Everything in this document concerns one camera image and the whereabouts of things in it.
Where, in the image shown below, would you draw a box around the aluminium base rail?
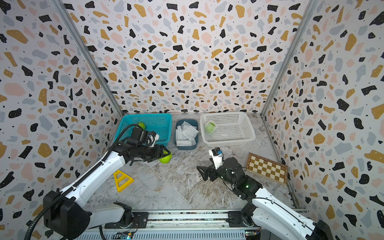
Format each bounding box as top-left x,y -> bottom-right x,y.
79,210 -> 279,240

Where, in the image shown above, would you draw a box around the aluminium corner post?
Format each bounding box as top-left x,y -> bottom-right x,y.
260,0 -> 319,117
51,0 -> 124,119

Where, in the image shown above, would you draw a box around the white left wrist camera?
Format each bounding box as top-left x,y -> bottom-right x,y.
146,131 -> 160,147

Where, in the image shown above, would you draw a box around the aluminium corner post left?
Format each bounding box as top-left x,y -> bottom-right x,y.
51,0 -> 124,119

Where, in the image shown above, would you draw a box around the white foam net sleeve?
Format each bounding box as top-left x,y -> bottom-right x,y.
204,120 -> 218,135

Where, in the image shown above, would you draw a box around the yellow triangular plastic block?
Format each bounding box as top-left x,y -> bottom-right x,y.
114,170 -> 135,193

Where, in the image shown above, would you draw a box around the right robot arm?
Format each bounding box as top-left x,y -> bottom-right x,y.
197,158 -> 334,240

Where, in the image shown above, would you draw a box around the teal plastic basket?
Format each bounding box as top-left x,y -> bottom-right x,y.
114,114 -> 173,147

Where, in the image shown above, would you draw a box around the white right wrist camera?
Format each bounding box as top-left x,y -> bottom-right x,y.
209,147 -> 224,170

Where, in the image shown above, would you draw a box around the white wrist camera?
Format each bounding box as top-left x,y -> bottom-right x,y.
209,147 -> 224,170
146,131 -> 160,147

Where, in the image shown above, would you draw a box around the green custard apple dark spots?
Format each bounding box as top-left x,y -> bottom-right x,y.
137,122 -> 146,130

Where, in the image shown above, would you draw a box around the white plastic basket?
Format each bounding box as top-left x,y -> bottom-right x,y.
200,112 -> 256,147

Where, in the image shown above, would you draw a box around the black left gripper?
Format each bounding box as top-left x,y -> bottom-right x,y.
138,143 -> 172,162

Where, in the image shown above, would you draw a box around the black corrugated cable conduit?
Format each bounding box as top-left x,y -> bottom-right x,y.
23,123 -> 142,240

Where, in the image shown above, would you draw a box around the white foam nets pile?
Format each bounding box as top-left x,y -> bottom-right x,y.
175,121 -> 199,147

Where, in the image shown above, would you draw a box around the wooden chessboard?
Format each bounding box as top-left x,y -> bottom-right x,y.
246,153 -> 288,185

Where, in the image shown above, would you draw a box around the aluminium corner post right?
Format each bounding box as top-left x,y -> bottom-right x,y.
260,0 -> 319,117

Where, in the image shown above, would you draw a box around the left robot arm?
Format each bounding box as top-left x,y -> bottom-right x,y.
40,124 -> 172,240

